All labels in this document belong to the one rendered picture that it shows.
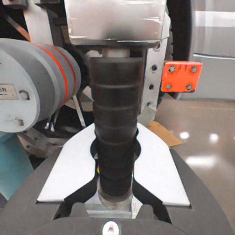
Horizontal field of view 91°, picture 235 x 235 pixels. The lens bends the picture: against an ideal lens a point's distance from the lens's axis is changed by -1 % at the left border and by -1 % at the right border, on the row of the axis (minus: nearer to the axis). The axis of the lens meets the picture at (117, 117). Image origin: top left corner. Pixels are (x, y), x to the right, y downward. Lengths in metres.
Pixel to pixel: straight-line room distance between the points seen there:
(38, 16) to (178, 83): 0.33
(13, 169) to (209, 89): 0.65
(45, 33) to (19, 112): 0.19
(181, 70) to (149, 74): 0.07
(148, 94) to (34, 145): 0.40
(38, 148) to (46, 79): 0.31
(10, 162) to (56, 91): 0.22
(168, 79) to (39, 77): 0.26
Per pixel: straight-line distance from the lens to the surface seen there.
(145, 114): 0.33
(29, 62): 0.21
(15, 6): 0.36
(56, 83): 0.23
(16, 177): 0.41
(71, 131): 0.53
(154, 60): 0.30
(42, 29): 0.34
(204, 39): 0.51
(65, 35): 0.59
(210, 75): 0.54
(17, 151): 0.38
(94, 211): 0.80
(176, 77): 0.32
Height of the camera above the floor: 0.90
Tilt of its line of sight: 28 degrees down
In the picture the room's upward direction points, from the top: straight up
